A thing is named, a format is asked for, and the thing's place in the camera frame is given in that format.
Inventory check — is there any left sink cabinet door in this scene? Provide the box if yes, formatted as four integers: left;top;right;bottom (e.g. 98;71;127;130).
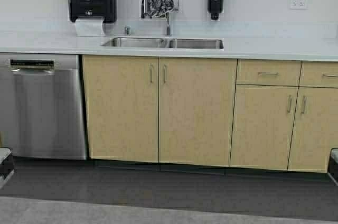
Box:
83;55;158;163

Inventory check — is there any right sink cabinet door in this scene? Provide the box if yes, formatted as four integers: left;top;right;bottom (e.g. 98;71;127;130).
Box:
159;58;237;167

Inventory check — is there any black white patterned cloth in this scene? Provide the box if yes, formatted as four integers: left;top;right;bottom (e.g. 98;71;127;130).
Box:
140;0;174;18

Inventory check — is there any white paper towel sheet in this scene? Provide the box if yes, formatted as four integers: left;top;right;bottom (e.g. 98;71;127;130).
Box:
74;17;105;37

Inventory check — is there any stainless steel dishwasher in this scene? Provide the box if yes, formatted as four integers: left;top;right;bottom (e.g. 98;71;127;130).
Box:
1;53;88;160

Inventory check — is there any small chrome counter button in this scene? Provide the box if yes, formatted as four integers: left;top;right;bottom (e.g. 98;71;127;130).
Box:
125;26;131;35

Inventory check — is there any robot base right corner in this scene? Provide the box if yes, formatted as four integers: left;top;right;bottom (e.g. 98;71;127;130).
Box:
327;148;338;185

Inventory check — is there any wooden drawer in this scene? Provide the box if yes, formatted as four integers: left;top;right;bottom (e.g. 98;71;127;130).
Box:
237;59;301;86
299;61;337;88

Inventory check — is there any lower wooden cabinet door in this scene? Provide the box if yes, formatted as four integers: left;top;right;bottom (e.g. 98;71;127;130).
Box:
230;85;298;171

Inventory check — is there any stainless steel double sink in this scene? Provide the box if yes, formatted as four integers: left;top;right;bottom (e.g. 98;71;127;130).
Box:
102;37;224;50

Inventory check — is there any far right cabinet door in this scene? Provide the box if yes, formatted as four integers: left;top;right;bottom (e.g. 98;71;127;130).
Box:
288;87;337;173

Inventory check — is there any white wall power outlet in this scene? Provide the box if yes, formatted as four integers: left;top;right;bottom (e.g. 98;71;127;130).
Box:
290;0;308;10

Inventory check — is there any robot base left corner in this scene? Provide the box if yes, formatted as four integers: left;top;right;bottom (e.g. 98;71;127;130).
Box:
1;147;15;188

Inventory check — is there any sink cabinet door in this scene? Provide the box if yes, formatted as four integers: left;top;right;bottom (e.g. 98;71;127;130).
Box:
159;58;237;167
83;55;158;163

